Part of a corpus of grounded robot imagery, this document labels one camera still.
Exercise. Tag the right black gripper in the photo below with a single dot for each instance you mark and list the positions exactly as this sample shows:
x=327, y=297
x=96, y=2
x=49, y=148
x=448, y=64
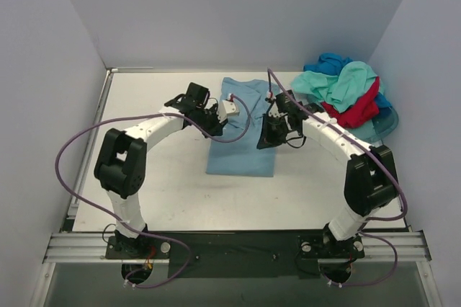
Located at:
x=275, y=128

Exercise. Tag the royal blue t-shirt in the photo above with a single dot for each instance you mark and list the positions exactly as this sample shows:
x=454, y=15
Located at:
x=332, y=64

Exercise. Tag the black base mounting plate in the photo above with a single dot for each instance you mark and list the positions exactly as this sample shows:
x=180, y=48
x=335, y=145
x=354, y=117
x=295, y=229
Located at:
x=241, y=254

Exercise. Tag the aluminium front rail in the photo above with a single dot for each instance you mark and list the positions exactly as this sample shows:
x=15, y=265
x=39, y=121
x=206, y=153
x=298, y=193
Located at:
x=410, y=246

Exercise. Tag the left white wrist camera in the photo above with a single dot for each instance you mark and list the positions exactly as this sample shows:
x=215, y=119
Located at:
x=227, y=108

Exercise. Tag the red t-shirt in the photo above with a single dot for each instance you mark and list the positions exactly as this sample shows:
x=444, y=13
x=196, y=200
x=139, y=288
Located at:
x=364, y=109

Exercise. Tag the light blue printed t-shirt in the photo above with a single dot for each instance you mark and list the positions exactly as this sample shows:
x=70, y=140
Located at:
x=242, y=157

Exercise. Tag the translucent teal plastic basket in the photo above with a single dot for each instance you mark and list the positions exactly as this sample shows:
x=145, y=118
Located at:
x=380, y=126

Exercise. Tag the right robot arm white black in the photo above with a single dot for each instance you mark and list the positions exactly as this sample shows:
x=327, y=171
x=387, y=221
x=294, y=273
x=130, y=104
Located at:
x=371, y=181

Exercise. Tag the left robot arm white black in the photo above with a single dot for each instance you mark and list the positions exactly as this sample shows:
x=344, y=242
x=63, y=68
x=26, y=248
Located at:
x=122, y=160

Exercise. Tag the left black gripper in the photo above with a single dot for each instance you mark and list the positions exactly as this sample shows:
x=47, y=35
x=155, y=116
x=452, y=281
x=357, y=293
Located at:
x=215, y=125

